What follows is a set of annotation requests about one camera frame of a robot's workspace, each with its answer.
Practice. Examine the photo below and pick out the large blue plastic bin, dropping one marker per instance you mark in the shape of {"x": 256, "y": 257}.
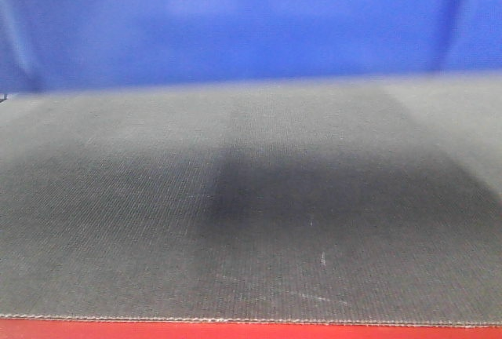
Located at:
{"x": 71, "y": 45}

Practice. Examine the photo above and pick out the dark conveyor belt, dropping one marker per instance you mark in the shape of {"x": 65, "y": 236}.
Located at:
{"x": 307, "y": 202}

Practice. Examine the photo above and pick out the red conveyor edge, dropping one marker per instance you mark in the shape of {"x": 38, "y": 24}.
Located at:
{"x": 56, "y": 328}

